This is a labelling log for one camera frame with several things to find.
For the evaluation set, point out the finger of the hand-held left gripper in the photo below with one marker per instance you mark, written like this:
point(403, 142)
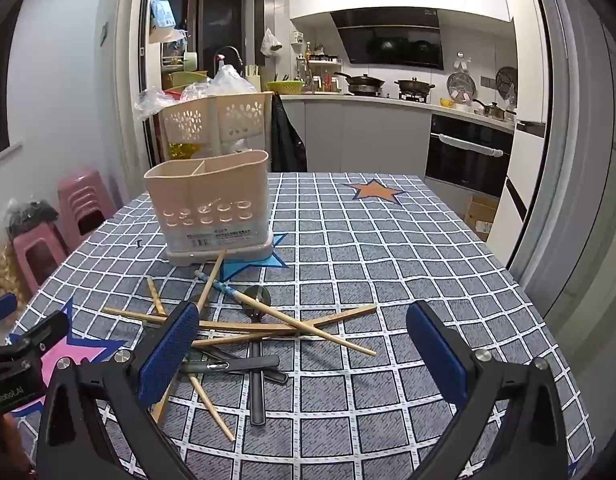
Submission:
point(42, 332)
point(0, 309)

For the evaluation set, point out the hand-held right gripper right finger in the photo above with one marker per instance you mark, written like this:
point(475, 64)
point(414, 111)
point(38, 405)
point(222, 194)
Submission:
point(438, 355)

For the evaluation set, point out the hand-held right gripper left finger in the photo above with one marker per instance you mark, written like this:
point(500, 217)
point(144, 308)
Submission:
point(170, 350)

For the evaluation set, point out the yellow patterned chopstick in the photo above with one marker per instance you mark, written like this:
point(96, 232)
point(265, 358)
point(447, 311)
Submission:
point(155, 295)

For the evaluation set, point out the printed wooden chopstick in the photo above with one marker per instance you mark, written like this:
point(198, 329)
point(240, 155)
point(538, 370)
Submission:
point(348, 313)

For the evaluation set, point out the blue patterned chopstick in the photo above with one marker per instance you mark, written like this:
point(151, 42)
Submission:
point(333, 334)

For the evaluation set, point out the beige plastic utensil holder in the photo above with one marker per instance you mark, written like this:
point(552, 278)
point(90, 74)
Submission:
point(207, 195)

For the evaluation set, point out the person's left hand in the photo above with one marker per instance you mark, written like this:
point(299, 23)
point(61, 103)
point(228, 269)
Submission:
point(20, 450)

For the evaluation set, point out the clear bag of yellow balls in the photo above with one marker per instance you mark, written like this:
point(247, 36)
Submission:
point(5, 270)

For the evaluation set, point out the short pink stool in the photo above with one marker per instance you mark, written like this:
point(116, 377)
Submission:
point(37, 255)

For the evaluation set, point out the bag of black items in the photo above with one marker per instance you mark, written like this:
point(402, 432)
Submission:
point(32, 212)

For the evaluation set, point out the grey checked star tablecloth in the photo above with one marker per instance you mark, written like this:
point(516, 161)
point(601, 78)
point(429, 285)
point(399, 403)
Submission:
point(388, 260)

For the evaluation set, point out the tall pink stool stack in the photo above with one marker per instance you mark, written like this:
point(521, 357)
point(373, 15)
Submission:
point(82, 195)

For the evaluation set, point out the cardboard box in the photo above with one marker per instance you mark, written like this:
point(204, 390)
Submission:
point(480, 215)

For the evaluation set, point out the black built-in oven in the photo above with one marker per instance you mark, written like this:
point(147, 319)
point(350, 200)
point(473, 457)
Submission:
point(463, 160)

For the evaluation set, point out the yellow cooking oil bottle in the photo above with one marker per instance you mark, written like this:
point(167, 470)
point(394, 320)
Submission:
point(185, 151)

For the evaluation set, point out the grey kitchen base cabinets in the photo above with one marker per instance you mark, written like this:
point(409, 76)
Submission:
point(348, 135)

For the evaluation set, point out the beige perforated basket rack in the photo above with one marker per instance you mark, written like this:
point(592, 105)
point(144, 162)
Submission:
point(237, 115)

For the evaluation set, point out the black hanging plastic bag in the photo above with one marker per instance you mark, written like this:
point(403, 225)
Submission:
point(288, 135)

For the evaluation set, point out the clear crumpled plastic bag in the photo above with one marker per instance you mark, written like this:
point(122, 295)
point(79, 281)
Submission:
point(152, 102)

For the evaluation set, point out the small steel pot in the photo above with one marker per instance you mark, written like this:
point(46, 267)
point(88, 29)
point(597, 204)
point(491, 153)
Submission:
point(494, 111)

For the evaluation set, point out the yellow bowl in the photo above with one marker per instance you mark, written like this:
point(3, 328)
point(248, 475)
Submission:
point(448, 103)

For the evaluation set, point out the green plastic tub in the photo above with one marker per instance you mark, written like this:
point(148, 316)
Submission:
point(185, 80)

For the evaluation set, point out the round hanging strainer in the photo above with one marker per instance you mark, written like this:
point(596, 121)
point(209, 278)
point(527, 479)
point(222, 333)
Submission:
point(460, 85)

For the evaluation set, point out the whitish plastic bag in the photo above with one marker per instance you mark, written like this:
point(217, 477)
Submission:
point(227, 80)

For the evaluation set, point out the white knife block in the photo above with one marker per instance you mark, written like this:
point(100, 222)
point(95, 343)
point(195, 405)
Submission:
point(253, 82)

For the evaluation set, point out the round dark hanging rack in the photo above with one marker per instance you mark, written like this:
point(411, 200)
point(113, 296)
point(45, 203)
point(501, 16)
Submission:
point(507, 80)

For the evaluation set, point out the green colander basket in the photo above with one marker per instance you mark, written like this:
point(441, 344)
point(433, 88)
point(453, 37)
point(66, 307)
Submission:
point(284, 88)

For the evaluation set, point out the spray bottle with red nozzle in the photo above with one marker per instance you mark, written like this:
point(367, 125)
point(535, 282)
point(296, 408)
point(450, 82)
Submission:
point(219, 66)

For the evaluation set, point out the pale green cup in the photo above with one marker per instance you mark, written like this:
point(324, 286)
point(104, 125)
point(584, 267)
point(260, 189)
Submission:
point(190, 61)

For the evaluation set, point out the spice rack with bottles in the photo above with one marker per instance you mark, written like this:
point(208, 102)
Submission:
point(325, 75)

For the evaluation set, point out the curved kitchen faucet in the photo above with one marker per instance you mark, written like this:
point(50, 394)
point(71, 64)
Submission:
point(229, 48)

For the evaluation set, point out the black range hood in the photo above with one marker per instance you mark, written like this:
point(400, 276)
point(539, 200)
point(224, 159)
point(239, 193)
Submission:
point(388, 40)

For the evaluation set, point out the white hanging plastic bag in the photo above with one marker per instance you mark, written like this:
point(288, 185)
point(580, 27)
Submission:
point(269, 42)

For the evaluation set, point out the blue package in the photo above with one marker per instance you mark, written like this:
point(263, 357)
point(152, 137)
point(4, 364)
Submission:
point(162, 10)

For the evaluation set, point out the white sliding door frame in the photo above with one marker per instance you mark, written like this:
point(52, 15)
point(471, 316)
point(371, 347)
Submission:
point(132, 110)

